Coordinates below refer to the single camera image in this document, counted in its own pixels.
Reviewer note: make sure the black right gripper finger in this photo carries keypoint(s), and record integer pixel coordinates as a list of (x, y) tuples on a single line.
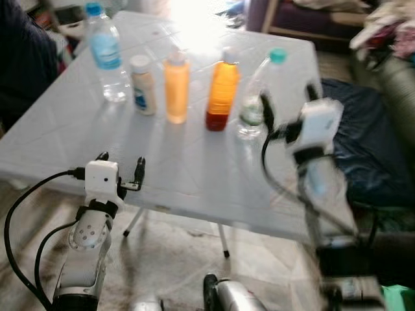
[(267, 113), (312, 92)]

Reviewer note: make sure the olive grey cushion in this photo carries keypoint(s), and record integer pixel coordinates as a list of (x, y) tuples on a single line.
[(395, 91)]

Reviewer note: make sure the white folding table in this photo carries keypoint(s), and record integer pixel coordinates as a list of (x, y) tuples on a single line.
[(194, 168)]

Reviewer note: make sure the dark blue cloth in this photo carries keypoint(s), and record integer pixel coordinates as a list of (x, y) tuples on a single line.
[(369, 149)]

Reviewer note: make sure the light orange juice bottle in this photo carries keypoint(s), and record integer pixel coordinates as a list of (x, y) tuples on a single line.
[(176, 87)]

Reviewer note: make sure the purple sofa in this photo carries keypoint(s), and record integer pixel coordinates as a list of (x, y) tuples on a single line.
[(298, 19)]

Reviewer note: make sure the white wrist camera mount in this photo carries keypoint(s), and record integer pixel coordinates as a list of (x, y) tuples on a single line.
[(316, 124), (102, 180)]

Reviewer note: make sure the black fabric bundle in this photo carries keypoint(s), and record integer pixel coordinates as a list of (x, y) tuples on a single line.
[(392, 256)]

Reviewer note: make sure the dark orange red drink bottle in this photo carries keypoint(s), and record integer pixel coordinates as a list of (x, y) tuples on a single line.
[(222, 91)]

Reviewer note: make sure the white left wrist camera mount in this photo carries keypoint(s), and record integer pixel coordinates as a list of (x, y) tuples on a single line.
[(102, 180)]

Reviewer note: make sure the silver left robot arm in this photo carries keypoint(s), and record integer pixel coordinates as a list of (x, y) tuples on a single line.
[(87, 240)]

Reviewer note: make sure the small cream bottle white cap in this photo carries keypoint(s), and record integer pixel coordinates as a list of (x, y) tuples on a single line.
[(142, 87)]

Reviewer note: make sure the blue label water bottle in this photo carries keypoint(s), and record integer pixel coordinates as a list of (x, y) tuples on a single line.
[(106, 52)]

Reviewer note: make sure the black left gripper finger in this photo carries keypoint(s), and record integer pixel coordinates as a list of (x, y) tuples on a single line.
[(102, 157), (139, 172)]

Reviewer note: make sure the pile of clothes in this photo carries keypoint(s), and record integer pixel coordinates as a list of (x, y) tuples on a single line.
[(389, 29)]

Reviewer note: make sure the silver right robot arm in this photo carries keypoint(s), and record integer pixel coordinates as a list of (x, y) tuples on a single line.
[(324, 188)]

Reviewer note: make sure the clear bottle teal cap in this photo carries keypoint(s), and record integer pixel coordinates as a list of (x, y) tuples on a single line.
[(256, 84)]

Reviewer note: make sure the green plastic stool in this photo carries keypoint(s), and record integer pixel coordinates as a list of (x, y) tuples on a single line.
[(399, 299)]

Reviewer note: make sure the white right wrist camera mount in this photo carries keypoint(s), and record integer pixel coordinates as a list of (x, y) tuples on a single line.
[(316, 124)]

